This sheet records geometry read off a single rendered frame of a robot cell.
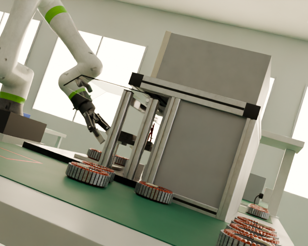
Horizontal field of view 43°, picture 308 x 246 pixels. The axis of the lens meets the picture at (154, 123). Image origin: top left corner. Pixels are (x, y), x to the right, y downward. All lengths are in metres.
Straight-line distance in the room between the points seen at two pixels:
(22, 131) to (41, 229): 1.47
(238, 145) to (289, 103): 5.11
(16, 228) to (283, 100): 5.92
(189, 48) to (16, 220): 1.03
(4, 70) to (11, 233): 1.39
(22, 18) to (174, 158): 1.04
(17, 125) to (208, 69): 0.96
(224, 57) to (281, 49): 5.16
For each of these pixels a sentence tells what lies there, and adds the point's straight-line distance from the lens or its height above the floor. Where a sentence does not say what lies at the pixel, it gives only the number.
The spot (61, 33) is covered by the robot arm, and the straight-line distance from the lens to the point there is 2.02.
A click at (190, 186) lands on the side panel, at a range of 1.24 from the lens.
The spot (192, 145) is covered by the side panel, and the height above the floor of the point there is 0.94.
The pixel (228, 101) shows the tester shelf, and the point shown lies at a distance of 1.25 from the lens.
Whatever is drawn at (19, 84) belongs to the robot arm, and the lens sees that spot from 2.01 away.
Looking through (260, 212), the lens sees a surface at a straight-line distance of 1.96.
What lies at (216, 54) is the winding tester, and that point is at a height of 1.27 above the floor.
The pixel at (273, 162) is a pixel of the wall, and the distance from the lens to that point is 6.17.
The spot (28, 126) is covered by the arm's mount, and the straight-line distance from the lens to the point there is 2.00.
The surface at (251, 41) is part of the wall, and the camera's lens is 6.60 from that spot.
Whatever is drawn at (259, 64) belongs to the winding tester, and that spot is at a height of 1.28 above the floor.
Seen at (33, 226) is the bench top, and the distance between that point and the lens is 0.53.
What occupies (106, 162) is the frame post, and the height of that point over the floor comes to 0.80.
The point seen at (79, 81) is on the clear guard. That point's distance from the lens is 1.49.
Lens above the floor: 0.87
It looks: 5 degrees up
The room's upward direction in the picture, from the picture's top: 19 degrees clockwise
